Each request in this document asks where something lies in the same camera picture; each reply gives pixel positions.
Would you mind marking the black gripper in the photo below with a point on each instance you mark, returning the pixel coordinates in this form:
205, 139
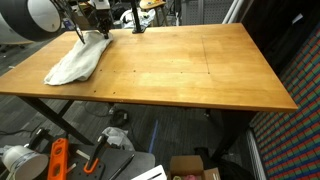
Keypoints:
103, 18

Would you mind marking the white woven towel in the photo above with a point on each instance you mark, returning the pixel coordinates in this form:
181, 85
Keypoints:
80, 60

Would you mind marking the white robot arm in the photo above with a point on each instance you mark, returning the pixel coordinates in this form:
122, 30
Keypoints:
30, 16

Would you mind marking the brown cardboard box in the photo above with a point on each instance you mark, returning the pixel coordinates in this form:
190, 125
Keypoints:
81, 21

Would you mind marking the round wooden stool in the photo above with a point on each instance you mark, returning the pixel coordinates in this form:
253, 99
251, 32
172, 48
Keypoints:
151, 4

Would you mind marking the white crumpled cloth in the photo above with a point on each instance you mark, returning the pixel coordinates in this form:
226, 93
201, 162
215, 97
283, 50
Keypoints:
116, 136

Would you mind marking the blue stick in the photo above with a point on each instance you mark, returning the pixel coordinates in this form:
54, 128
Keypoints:
153, 136

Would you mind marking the orange black bar clamp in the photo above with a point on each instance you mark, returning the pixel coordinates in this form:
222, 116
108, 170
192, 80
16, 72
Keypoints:
96, 151

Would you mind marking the white pipes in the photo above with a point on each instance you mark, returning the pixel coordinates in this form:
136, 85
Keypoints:
233, 10

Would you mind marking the dark grey side table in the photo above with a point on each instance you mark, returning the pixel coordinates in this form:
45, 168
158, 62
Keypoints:
133, 161

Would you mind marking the black pen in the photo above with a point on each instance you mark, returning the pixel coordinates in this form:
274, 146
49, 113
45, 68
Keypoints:
121, 166

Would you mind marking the white paper sheet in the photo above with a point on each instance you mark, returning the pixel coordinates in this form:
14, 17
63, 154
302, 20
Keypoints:
150, 173

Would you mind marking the white paper cup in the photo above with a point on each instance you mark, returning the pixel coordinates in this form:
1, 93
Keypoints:
23, 163

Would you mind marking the open cardboard box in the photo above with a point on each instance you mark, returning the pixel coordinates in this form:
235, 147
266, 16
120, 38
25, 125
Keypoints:
185, 163

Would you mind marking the white ribbed strip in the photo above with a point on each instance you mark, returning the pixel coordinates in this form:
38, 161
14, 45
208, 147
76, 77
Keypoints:
255, 156

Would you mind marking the multicoloured patterned partition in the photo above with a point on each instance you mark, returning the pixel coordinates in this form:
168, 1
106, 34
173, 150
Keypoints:
293, 133

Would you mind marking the black camera stand pole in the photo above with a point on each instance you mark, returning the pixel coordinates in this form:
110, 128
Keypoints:
135, 16

